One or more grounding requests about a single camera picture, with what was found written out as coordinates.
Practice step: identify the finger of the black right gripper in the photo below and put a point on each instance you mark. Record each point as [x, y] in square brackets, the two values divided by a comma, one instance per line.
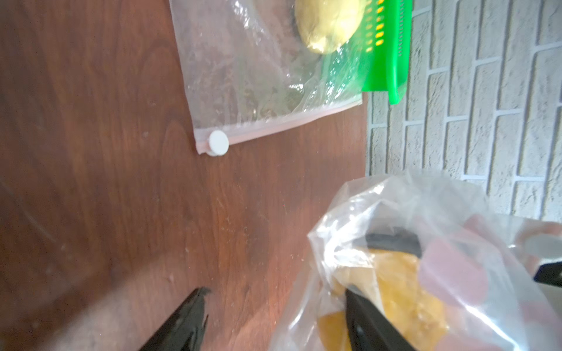
[550, 274]
[401, 241]

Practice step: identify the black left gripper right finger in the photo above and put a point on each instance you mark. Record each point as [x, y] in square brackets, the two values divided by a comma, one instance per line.
[368, 328]

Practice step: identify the clear zip bag bottom layer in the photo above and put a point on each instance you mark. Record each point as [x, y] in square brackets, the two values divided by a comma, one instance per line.
[247, 73]

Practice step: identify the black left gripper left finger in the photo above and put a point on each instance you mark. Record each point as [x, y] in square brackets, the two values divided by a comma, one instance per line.
[185, 328]

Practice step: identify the green plastic basket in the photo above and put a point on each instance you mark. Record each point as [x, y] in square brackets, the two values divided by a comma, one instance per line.
[384, 43]

